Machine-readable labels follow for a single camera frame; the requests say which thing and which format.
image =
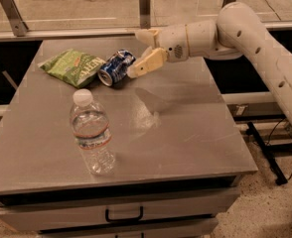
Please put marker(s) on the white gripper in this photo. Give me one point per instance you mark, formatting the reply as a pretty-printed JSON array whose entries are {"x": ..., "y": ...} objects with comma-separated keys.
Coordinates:
[{"x": 173, "y": 44}]

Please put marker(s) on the blue pepsi can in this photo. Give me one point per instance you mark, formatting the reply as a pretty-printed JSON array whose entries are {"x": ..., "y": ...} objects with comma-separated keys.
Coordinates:
[{"x": 115, "y": 68}]

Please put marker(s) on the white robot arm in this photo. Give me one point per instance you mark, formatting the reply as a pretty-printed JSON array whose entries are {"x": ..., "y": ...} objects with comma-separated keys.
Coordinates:
[{"x": 261, "y": 212}]

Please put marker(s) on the green chip bag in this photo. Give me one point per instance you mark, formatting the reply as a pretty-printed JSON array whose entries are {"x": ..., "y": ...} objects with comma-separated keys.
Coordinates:
[{"x": 73, "y": 67}]

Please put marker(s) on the clear plastic water bottle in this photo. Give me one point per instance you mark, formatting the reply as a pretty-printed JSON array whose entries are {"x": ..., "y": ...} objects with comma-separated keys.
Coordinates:
[{"x": 90, "y": 126}]

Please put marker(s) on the black metal stand leg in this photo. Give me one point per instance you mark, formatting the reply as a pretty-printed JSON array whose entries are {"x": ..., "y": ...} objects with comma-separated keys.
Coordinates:
[{"x": 280, "y": 177}]

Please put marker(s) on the grey top drawer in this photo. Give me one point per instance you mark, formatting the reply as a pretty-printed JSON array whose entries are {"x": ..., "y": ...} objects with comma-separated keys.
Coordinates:
[{"x": 90, "y": 212}]

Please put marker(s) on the grey drawer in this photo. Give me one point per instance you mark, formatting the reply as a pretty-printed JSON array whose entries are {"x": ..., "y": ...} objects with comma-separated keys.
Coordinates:
[
  {"x": 90, "y": 212},
  {"x": 181, "y": 228}
]

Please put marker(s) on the grey lower drawer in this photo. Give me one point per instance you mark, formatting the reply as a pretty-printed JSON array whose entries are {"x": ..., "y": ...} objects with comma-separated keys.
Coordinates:
[{"x": 181, "y": 228}]

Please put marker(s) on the middle metal bracket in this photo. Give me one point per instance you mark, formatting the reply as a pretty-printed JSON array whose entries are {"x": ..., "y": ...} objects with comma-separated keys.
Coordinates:
[{"x": 144, "y": 14}]

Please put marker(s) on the white horizontal rail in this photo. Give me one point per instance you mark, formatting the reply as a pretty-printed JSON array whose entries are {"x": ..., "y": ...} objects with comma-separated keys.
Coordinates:
[{"x": 91, "y": 33}]

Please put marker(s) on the left metal bracket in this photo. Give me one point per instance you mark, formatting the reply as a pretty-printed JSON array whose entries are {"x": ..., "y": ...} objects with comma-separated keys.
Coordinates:
[{"x": 17, "y": 24}]

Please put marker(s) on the black drawer handle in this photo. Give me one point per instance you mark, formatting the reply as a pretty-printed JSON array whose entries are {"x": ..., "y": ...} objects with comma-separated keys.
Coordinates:
[{"x": 124, "y": 215}]

